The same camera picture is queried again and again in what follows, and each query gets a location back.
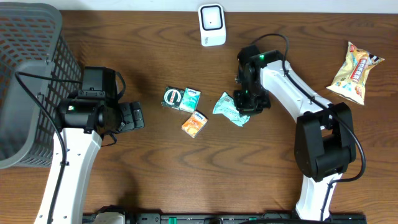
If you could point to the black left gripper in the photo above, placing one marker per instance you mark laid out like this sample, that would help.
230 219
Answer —
136 115

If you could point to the black plastic mesh basket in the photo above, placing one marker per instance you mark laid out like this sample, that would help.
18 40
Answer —
38 70

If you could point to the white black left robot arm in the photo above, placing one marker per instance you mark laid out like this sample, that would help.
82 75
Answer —
81 127

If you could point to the orange tissue pack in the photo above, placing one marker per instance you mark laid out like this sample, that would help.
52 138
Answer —
194 124

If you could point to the small green wipes pack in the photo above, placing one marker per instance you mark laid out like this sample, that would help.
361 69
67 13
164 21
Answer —
190 100

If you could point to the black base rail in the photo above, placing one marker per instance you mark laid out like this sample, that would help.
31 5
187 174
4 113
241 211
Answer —
268 217

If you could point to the white barcode scanner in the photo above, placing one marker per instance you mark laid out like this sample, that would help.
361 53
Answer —
212 25

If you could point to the green wet wipes pack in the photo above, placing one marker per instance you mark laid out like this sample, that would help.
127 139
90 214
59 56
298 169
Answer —
225 106

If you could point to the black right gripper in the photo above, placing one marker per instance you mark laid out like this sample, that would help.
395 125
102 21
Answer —
243 107

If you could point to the roll of tape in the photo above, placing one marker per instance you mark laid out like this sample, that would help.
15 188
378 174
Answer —
172 97

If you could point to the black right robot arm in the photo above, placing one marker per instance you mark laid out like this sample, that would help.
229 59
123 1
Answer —
323 147

